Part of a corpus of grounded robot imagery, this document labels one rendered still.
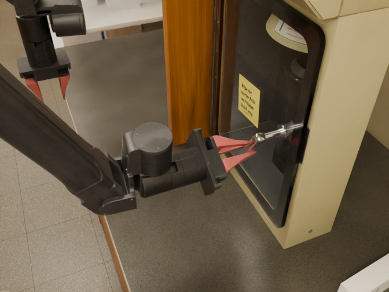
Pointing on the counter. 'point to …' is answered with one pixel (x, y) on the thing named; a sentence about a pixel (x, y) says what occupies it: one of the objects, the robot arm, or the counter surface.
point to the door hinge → (212, 67)
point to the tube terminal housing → (334, 116)
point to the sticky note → (249, 100)
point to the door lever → (256, 141)
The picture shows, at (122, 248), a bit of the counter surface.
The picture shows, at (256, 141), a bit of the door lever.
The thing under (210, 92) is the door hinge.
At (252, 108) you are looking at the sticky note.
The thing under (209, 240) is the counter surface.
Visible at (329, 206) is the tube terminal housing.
